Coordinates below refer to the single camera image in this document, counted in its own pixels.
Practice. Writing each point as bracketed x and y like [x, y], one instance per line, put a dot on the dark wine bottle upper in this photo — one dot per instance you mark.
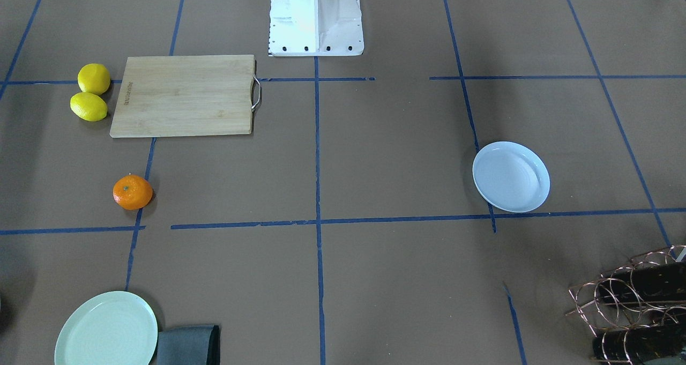
[656, 286]

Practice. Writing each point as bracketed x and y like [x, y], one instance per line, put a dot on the copper wire bottle rack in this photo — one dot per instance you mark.
[636, 311]

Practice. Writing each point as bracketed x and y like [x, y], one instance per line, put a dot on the yellow lemon near board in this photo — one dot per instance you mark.
[94, 78]

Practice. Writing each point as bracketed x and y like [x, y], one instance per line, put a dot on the dark wine bottle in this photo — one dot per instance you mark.
[645, 345]
[656, 286]

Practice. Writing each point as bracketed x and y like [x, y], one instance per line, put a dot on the dark wine bottle lower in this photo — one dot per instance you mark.
[645, 345]

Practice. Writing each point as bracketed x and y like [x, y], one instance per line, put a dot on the orange mandarin fruit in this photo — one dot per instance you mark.
[132, 192]

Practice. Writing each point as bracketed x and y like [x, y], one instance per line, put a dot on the white blue plate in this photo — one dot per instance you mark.
[511, 177]

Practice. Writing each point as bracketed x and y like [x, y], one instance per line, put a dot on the grey folded cloth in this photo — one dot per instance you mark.
[193, 344]

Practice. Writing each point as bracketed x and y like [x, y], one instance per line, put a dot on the bamboo cutting board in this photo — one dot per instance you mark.
[199, 95]

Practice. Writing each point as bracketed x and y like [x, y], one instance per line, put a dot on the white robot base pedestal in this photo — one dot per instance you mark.
[300, 28]

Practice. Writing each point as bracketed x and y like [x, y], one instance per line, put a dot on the light green plate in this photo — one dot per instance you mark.
[115, 327]

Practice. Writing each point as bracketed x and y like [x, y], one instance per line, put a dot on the yellow lemon far side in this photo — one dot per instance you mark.
[88, 106]

